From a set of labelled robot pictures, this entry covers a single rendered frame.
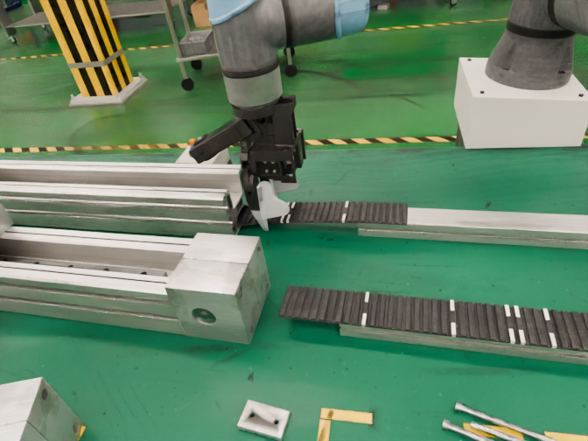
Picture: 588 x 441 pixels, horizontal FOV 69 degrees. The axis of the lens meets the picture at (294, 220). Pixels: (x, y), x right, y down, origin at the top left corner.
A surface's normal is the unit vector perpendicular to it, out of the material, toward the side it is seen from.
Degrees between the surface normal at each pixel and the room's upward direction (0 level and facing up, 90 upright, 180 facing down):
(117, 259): 90
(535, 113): 90
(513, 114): 90
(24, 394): 0
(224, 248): 0
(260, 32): 94
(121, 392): 0
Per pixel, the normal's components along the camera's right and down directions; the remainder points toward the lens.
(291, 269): -0.12, -0.77
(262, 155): -0.23, 0.63
